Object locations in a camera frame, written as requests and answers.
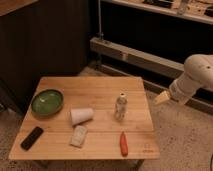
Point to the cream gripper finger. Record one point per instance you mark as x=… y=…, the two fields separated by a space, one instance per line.
x=162 y=97

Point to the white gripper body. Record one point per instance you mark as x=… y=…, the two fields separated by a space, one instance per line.
x=180 y=90

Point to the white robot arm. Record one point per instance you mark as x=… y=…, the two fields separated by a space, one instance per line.
x=198 y=73

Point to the small clear plastic bottle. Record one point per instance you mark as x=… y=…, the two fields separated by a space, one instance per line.
x=121 y=106

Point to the orange carrot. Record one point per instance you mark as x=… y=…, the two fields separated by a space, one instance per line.
x=123 y=144

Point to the wooden folding table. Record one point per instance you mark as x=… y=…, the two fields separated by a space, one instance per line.
x=104 y=130

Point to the white paper cup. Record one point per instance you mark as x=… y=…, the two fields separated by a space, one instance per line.
x=80 y=115

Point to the metal vertical pole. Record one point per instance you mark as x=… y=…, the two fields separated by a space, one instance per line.
x=100 y=20

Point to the green ceramic bowl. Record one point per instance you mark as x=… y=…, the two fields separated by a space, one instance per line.
x=47 y=102

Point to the black remote control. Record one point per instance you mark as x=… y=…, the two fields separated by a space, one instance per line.
x=32 y=137

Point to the dark wooden cabinet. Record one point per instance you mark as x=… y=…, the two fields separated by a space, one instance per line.
x=46 y=38

